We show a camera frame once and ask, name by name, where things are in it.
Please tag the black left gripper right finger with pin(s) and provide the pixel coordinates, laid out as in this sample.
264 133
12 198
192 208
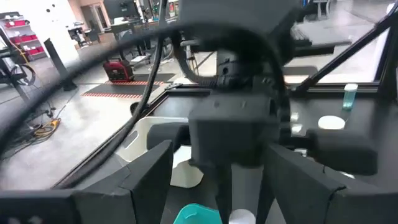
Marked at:
304 199

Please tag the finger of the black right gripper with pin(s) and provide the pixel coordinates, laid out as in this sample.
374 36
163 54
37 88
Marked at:
223 193

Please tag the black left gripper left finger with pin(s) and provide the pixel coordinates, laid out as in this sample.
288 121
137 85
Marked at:
143 186

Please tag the large amber pill bottle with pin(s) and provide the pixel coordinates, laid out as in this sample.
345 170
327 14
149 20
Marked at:
331 123

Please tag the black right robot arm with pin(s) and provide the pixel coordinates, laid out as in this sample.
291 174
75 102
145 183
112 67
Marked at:
233 12

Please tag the teal translucent plastic bin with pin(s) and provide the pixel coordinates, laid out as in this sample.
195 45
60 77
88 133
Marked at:
196 216

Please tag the white plastic bin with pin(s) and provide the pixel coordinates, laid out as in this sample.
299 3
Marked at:
186 177

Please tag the black mat with striped edge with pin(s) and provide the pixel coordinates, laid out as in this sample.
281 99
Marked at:
124 88

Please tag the red portable generator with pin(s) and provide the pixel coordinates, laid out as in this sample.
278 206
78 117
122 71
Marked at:
118 71

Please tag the black monitor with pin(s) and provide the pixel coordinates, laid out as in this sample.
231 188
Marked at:
121 9

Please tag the black equipment stand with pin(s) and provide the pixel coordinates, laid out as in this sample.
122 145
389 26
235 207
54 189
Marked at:
12 67

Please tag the shelf with red bins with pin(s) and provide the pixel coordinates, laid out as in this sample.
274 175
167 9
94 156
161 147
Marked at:
23 39

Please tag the black floor post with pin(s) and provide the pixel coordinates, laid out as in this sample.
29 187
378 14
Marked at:
57 62

